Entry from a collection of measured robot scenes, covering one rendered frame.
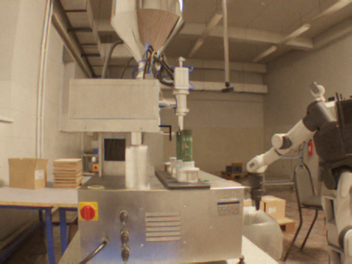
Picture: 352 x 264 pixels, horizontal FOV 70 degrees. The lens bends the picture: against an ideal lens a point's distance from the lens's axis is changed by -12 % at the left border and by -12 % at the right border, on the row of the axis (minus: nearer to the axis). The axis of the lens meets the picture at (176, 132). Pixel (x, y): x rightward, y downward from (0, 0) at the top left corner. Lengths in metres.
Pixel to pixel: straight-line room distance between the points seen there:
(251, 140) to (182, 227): 11.47
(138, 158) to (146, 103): 0.16
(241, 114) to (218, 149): 1.79
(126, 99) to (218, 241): 0.50
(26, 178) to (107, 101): 1.86
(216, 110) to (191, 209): 11.00
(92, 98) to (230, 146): 11.16
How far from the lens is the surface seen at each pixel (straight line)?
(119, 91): 0.83
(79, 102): 0.84
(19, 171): 2.64
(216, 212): 0.85
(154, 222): 0.82
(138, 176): 0.82
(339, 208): 1.70
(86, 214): 0.79
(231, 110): 11.98
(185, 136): 0.86
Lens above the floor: 1.15
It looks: 2 degrees up
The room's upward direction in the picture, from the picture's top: straight up
